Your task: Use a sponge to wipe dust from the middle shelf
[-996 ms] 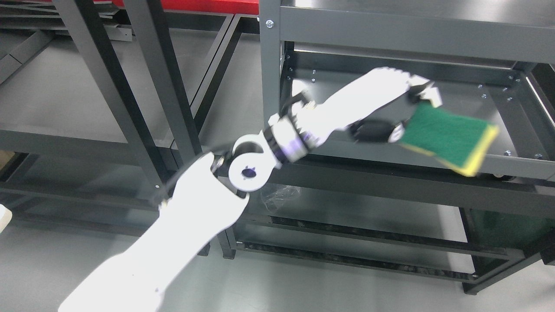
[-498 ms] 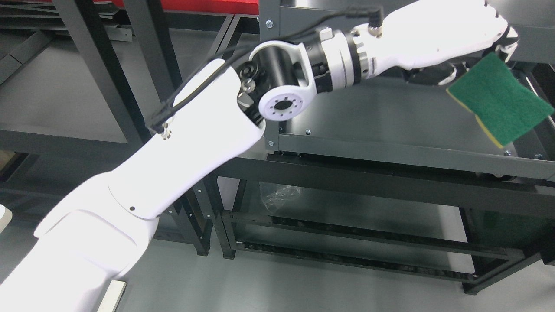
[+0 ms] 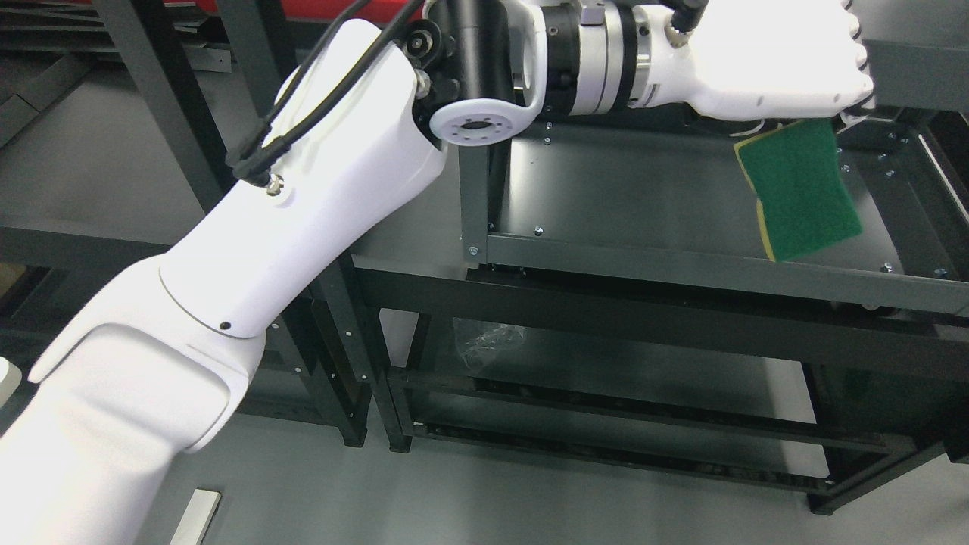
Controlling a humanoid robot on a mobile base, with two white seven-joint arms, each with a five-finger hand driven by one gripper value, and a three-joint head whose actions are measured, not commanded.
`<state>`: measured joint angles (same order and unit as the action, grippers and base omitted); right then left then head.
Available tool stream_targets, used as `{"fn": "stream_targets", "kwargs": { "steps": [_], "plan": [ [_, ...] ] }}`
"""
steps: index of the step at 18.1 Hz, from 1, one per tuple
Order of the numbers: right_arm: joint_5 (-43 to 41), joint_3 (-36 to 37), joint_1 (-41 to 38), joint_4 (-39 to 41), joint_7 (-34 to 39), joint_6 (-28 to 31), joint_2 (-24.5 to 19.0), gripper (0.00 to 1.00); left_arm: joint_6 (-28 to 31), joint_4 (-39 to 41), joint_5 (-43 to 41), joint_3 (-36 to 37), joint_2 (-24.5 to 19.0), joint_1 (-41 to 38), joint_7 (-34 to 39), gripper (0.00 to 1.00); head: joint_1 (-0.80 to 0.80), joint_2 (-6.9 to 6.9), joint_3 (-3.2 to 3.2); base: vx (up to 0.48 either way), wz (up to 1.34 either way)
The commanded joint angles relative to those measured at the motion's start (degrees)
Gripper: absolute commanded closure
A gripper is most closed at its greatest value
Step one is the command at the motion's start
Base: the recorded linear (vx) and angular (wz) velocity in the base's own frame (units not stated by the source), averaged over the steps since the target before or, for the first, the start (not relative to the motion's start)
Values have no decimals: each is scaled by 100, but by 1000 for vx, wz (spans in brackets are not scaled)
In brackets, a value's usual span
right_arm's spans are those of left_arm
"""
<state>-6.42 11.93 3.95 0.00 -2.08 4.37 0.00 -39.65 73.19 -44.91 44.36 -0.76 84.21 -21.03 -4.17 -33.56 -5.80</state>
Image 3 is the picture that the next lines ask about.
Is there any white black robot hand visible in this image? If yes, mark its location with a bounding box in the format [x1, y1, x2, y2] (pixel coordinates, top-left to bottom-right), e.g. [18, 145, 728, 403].
[639, 1, 874, 121]

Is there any green yellow sponge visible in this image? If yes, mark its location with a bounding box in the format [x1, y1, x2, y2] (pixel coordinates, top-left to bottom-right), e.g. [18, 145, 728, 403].
[734, 120, 863, 262]

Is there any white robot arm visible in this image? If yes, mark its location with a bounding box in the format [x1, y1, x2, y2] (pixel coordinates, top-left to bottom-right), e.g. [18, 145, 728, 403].
[2, 1, 551, 544]

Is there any dark metal shelf unit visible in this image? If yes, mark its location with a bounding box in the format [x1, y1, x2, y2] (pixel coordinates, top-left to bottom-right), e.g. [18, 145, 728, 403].
[321, 108, 968, 515]

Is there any clear plastic bag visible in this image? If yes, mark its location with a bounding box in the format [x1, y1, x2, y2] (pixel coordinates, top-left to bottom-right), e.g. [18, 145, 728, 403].
[451, 318, 526, 370]

